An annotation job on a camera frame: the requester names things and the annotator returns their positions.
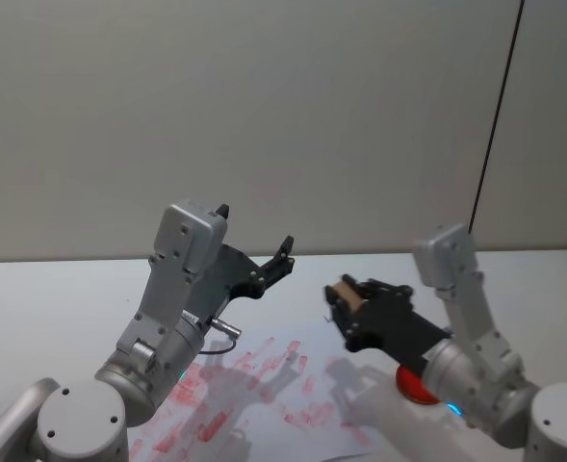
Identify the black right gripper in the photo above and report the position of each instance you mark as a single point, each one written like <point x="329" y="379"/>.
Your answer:
<point x="394" y="329"/>

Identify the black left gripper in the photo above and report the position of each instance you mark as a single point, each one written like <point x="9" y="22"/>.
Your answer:
<point x="218" y="284"/>

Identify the small wooden stamp block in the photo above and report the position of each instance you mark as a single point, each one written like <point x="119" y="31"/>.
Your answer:
<point x="350" y="296"/>

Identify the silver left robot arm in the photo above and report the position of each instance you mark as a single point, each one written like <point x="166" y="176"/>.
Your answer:
<point x="167" y="298"/>

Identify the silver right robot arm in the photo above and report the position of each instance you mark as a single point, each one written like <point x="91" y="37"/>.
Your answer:
<point x="461" y="308"/>

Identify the round red ink pad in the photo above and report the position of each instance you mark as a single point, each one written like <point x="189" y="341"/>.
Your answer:
<point x="410" y="389"/>

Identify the white paper with red stamps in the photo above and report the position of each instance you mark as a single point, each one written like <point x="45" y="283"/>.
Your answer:
<point x="273" y="414"/>

